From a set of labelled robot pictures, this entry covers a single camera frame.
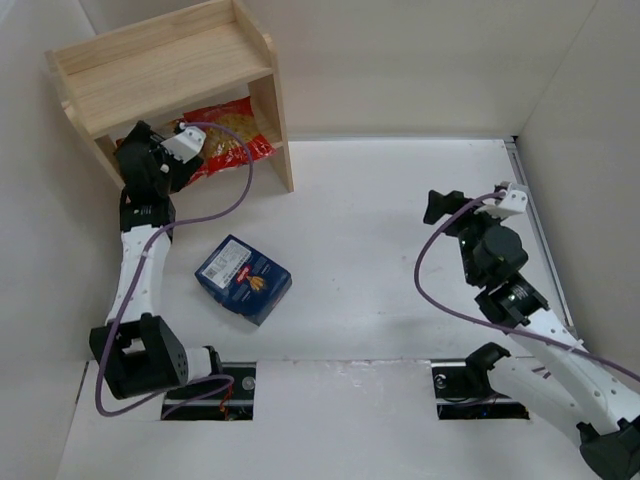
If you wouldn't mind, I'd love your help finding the red pasta bag front side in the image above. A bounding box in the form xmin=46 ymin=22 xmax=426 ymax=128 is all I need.
xmin=182 ymin=96 xmax=279 ymax=177

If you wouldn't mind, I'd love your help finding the red pasta bag label side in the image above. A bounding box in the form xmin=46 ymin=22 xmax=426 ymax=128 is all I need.
xmin=115 ymin=119 xmax=206 ymax=195

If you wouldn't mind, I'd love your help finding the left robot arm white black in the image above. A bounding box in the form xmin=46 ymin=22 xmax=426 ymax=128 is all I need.
xmin=89 ymin=121 xmax=222 ymax=400

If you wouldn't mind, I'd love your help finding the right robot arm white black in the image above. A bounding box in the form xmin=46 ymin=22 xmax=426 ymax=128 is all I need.
xmin=423 ymin=182 xmax=639 ymax=479

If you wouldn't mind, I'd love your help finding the wooden two-tier shelf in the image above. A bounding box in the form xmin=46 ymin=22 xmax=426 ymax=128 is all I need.
xmin=45 ymin=1 xmax=294 ymax=191

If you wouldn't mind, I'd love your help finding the blue pasta box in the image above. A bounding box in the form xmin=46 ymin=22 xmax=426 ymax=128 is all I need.
xmin=194 ymin=235 xmax=292 ymax=326

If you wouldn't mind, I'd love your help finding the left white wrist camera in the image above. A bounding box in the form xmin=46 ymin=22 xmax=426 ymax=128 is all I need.
xmin=161 ymin=123 xmax=206 ymax=164

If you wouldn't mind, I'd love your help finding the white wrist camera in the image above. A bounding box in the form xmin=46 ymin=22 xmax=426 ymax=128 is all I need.
xmin=161 ymin=123 xmax=206 ymax=164
xmin=476 ymin=181 xmax=529 ymax=220

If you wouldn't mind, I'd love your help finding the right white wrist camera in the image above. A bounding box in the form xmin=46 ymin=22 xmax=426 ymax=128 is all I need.
xmin=476 ymin=181 xmax=529 ymax=220

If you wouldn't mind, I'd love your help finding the right aluminium table rail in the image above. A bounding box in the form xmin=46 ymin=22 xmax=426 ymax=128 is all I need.
xmin=504 ymin=137 xmax=577 ymax=334

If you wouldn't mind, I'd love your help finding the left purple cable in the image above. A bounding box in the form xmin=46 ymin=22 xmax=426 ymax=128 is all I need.
xmin=94 ymin=121 xmax=255 ymax=418

